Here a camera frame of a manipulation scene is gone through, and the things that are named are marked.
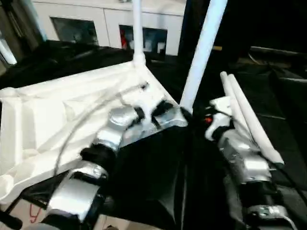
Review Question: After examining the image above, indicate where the white plastic table leg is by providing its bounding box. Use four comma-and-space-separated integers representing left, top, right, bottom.
227, 74, 285, 166
132, 0, 147, 69
179, 0, 228, 114
220, 71, 252, 135

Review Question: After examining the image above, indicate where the black shiny mat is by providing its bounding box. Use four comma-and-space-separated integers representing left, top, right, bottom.
0, 39, 307, 230

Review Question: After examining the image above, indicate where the red white box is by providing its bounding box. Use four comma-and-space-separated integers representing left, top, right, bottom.
120, 30, 128, 49

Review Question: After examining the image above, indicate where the long black bar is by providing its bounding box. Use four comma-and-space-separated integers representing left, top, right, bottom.
250, 46, 307, 58

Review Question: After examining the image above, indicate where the white display cabinet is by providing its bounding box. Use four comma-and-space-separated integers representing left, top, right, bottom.
32, 0, 186, 56

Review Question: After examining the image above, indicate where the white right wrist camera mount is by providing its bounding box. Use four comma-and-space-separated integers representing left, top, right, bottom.
204, 96, 233, 141

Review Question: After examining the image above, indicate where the black left wrist camera cable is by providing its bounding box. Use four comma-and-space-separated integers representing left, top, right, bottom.
53, 82, 149, 176

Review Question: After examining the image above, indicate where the thin red wire loop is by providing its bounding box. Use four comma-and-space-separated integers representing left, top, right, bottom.
28, 203, 43, 224

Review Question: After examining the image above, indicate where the black metal table frame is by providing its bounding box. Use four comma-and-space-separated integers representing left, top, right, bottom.
0, 208, 24, 230

